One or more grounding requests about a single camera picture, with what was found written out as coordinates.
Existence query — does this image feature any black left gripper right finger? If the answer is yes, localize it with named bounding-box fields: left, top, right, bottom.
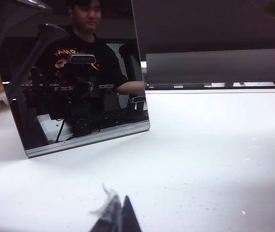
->
left=122, top=195, right=143, bottom=232

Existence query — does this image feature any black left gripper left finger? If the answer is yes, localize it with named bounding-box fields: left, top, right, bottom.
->
left=89, top=194, right=123, bottom=232

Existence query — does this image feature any clear tape scrap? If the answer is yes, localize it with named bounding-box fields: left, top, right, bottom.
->
left=88, top=182, right=119, bottom=218

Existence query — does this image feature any grey desk partition panel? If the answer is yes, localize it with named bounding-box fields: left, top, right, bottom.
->
left=131, top=0, right=275, bottom=54

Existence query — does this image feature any dark grey curved object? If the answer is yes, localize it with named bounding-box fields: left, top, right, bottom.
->
left=0, top=0, right=53, bottom=73

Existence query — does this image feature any dark desk edge rail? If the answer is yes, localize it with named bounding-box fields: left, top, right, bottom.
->
left=145, top=81, right=275, bottom=90

